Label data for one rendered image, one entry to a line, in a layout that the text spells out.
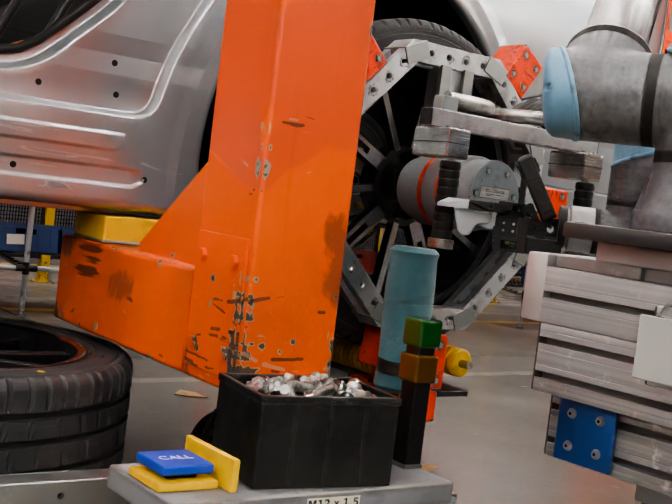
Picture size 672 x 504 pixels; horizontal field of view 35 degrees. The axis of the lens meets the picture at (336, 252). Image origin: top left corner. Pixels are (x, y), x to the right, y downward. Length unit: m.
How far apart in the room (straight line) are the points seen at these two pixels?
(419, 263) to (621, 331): 0.62
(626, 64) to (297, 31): 0.45
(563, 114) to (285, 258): 0.44
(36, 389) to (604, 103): 0.87
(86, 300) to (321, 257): 0.57
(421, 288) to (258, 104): 0.54
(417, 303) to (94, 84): 0.69
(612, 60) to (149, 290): 0.81
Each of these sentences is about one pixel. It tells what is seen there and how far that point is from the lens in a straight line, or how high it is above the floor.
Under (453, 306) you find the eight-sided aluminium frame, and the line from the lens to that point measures 2.17.
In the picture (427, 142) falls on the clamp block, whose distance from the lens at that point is 1.82.
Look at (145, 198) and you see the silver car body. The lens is 1.98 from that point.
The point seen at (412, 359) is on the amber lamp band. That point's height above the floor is 0.60.
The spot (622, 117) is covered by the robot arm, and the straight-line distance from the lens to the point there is 1.36.
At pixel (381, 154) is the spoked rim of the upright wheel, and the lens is 2.11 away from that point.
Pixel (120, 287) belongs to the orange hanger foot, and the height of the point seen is 0.62.
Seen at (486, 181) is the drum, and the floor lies 0.87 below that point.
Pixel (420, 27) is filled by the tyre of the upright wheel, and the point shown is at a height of 1.16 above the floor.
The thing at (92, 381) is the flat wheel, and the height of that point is 0.49.
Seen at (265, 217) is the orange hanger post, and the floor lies 0.77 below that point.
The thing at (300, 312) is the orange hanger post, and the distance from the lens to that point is 1.54.
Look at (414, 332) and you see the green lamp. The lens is 1.49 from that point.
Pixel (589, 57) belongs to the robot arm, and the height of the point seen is 1.02.
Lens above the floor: 0.81
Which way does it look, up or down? 3 degrees down
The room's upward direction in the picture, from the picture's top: 7 degrees clockwise
